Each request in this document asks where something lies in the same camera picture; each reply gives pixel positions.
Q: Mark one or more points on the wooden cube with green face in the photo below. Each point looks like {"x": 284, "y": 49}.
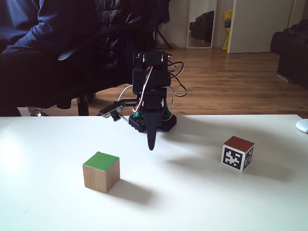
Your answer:
{"x": 101, "y": 178}

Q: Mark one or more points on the red cube with marker print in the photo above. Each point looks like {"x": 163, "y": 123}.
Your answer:
{"x": 232, "y": 158}

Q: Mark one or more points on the black tripod stand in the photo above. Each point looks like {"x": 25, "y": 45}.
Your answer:
{"x": 166, "y": 41}

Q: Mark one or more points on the black office chair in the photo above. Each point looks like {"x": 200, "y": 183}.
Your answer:
{"x": 83, "y": 108}

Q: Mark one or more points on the tall standing mirror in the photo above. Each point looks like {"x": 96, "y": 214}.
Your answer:
{"x": 202, "y": 29}

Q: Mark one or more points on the black padded jacket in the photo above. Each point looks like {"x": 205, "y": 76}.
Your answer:
{"x": 115, "y": 9}

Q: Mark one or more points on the yellow bag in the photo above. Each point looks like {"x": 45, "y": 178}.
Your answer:
{"x": 228, "y": 24}

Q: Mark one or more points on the person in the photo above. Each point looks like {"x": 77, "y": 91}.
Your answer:
{"x": 48, "y": 29}

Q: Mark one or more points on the white door panel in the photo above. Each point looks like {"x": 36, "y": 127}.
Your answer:
{"x": 260, "y": 26}

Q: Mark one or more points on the black couch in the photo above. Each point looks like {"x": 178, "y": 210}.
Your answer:
{"x": 293, "y": 55}

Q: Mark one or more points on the white computer mouse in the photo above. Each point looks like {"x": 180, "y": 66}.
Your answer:
{"x": 303, "y": 125}

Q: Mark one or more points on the small black camera on bracket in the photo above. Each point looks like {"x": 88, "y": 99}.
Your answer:
{"x": 113, "y": 110}

